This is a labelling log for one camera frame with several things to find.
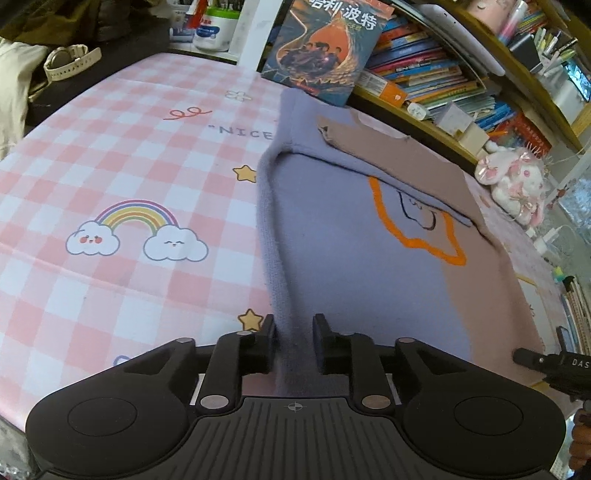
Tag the dark olive jacket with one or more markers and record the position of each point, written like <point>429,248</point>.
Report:
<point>67,22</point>

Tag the white jar green lid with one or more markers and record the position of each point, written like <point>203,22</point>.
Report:
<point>216,29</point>

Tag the white tablet on books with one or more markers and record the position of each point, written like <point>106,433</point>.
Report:
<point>462,36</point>

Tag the stack of workbooks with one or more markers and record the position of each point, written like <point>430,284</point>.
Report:
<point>578,311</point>

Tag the orange white toothpaste box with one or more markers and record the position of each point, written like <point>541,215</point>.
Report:
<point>382,88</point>

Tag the pink checkered desk mat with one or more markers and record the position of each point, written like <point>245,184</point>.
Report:
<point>129,219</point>

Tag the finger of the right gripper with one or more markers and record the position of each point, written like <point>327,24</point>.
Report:
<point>530,359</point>

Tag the white charger cube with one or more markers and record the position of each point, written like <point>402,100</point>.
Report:
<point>418,111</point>

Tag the cream white garment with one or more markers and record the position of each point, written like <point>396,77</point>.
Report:
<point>17,63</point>

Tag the pink white bunny plush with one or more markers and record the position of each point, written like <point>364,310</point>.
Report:
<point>518,183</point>

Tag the Harry Potter book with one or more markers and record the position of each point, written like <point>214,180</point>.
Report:
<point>323,46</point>

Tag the person right hand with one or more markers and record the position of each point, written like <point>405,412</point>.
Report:
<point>580,448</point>

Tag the purple and brown sweater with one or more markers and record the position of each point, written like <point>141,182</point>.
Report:
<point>383,238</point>

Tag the white note card box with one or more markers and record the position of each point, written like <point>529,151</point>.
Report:
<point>453,120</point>

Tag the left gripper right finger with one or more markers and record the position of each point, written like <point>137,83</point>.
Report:
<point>357,357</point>

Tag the row of colourful books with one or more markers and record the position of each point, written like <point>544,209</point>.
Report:
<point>434,71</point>

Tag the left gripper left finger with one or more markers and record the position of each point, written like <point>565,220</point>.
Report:
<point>232,357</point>

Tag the white wrist watch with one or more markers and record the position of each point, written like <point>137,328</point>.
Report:
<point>66,62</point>

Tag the cream pen holder box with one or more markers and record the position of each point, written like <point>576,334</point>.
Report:
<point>473,139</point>

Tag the black smartphone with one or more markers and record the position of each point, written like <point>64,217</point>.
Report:
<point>565,340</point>

